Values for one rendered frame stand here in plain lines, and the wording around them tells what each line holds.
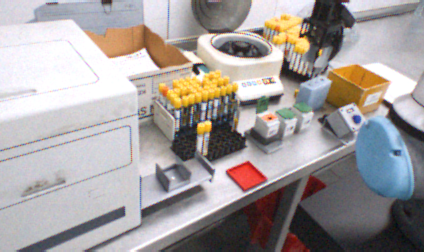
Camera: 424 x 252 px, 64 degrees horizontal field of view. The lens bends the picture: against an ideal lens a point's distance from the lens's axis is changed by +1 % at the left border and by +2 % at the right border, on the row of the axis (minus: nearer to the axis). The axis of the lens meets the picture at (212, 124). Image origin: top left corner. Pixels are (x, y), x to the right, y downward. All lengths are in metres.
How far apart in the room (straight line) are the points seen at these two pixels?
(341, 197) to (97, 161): 0.45
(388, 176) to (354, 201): 0.21
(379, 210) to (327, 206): 0.10
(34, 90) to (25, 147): 0.07
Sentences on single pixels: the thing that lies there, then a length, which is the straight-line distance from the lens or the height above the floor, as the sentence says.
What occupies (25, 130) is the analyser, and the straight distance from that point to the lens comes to 0.45.
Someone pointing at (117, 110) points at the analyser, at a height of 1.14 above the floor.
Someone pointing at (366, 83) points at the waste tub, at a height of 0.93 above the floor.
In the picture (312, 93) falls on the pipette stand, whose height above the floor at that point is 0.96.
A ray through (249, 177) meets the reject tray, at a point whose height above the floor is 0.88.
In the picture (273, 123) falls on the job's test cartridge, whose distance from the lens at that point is 0.84.
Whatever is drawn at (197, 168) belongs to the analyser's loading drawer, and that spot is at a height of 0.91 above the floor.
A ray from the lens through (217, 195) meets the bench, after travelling 0.73.
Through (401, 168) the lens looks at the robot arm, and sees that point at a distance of 0.50.
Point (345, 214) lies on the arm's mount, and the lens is 0.68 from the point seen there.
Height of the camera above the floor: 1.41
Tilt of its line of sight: 36 degrees down
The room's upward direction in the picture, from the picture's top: 8 degrees clockwise
